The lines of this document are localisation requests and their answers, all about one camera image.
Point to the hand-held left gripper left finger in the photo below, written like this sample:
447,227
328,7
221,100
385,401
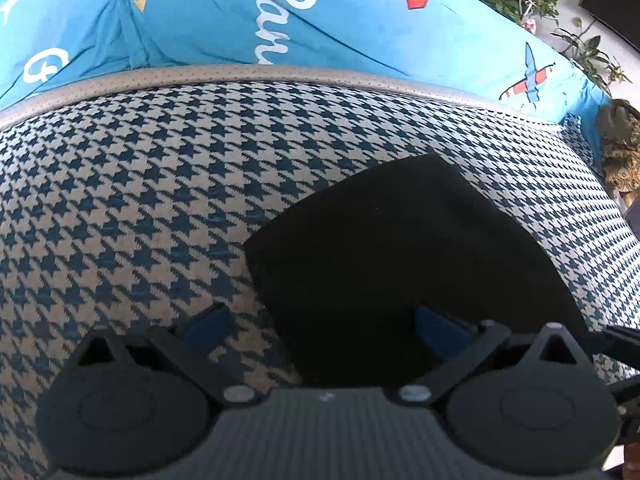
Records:
207,327

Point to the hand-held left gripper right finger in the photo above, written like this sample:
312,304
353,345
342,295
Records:
442,327

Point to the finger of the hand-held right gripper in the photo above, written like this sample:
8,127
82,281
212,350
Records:
620,341

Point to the black shirt with red print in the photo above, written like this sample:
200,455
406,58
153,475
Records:
400,240

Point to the houndstooth sofa seat cushion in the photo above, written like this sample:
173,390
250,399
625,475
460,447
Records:
150,185

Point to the slender-leaved potted plant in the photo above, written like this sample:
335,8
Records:
590,55

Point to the blue printed sofa cover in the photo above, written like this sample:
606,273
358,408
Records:
350,25

